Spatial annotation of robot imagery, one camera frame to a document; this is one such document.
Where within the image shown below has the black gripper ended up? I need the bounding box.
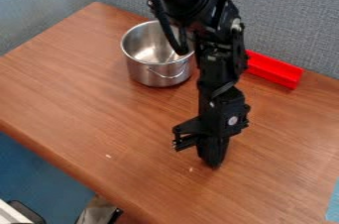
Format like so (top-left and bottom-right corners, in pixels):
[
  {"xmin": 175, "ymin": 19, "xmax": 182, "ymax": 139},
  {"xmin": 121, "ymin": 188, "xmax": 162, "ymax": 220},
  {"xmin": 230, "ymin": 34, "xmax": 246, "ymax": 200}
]
[{"xmin": 173, "ymin": 86, "xmax": 251, "ymax": 168}]

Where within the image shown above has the red rectangular block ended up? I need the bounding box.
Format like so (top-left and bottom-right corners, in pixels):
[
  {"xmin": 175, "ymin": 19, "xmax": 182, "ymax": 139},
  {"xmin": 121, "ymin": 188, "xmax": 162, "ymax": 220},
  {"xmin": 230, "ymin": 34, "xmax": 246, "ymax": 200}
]
[{"xmin": 247, "ymin": 50, "xmax": 303, "ymax": 89}]

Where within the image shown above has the stainless steel pot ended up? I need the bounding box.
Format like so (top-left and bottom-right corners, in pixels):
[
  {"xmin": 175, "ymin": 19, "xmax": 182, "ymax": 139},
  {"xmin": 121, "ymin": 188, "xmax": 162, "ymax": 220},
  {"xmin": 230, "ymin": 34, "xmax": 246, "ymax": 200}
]
[{"xmin": 121, "ymin": 20, "xmax": 194, "ymax": 87}]

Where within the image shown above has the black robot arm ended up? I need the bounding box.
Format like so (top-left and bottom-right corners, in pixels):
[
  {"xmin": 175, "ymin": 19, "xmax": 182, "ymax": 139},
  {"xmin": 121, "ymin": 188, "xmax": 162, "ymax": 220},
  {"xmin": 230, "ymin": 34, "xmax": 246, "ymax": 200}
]
[{"xmin": 149, "ymin": 0, "xmax": 251, "ymax": 168}]

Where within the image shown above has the black object bottom left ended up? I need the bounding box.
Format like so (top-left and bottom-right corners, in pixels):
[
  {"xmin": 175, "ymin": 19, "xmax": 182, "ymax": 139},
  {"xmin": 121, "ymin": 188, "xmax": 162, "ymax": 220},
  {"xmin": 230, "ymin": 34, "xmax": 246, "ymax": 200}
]
[{"xmin": 8, "ymin": 200, "xmax": 47, "ymax": 224}]

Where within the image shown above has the white object bottom left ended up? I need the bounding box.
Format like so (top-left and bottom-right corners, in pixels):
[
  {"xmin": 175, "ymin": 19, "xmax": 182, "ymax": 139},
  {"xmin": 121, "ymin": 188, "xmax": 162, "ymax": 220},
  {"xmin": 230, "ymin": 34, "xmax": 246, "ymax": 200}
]
[{"xmin": 0, "ymin": 199, "xmax": 19, "ymax": 224}]

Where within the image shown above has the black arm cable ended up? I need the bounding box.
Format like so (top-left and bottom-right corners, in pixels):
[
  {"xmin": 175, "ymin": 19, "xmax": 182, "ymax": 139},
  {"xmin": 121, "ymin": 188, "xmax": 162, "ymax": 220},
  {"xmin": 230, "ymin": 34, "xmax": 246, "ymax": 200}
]
[{"xmin": 137, "ymin": 0, "xmax": 193, "ymax": 56}]

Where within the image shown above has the grey table leg bracket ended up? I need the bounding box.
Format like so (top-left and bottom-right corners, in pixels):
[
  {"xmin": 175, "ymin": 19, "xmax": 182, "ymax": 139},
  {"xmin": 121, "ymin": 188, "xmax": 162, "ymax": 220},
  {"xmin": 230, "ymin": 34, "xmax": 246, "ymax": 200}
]
[{"xmin": 75, "ymin": 195, "xmax": 123, "ymax": 224}]

